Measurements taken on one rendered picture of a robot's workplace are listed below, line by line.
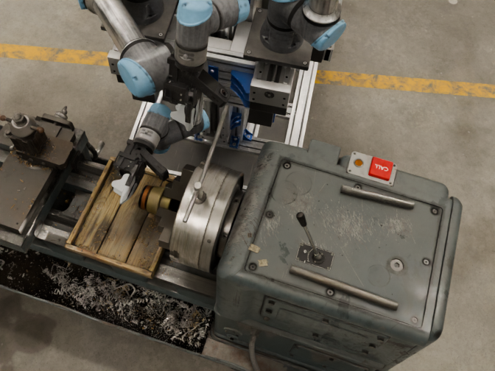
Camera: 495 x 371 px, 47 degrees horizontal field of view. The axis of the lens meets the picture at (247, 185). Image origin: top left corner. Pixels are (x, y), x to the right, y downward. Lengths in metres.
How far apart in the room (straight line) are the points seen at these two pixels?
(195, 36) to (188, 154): 1.56
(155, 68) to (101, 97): 1.76
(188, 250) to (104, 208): 0.47
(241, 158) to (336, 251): 1.38
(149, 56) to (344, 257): 0.75
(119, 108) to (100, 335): 1.25
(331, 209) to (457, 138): 1.93
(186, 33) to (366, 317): 0.81
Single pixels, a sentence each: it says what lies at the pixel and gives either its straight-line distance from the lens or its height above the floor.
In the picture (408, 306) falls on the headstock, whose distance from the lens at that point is 1.51.
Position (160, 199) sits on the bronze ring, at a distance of 1.70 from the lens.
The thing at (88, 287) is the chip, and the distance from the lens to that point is 2.20.
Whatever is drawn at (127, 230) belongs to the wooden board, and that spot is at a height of 0.89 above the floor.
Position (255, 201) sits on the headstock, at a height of 1.25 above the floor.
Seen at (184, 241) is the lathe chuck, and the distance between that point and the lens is 1.58.
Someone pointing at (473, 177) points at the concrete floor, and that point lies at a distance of 3.31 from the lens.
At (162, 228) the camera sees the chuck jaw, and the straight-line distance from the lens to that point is 1.67.
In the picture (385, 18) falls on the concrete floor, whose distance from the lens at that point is 3.83.
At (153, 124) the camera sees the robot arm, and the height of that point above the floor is 1.11.
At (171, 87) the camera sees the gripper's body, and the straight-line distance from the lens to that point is 1.40.
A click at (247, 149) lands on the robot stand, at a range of 2.81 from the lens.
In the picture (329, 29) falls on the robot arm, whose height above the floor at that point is 1.38.
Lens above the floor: 2.63
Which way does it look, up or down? 62 degrees down
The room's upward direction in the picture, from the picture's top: 7 degrees clockwise
